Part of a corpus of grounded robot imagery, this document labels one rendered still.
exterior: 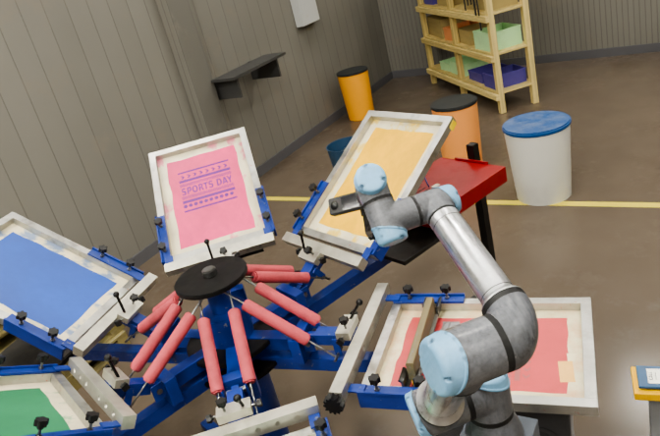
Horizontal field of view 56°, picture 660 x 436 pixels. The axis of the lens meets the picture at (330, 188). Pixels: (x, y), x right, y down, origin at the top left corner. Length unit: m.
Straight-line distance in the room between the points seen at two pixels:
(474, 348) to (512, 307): 0.12
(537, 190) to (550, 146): 0.40
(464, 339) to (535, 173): 4.24
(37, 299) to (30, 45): 2.99
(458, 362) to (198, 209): 2.50
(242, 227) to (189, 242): 0.29
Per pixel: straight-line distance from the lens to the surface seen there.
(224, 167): 3.64
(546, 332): 2.52
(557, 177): 5.45
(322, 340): 2.57
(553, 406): 2.18
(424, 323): 2.45
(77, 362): 2.79
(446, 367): 1.19
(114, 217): 6.13
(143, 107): 6.39
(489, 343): 1.21
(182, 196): 3.59
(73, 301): 3.20
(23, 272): 3.34
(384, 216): 1.44
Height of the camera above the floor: 2.49
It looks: 22 degrees down
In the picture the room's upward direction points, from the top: 14 degrees counter-clockwise
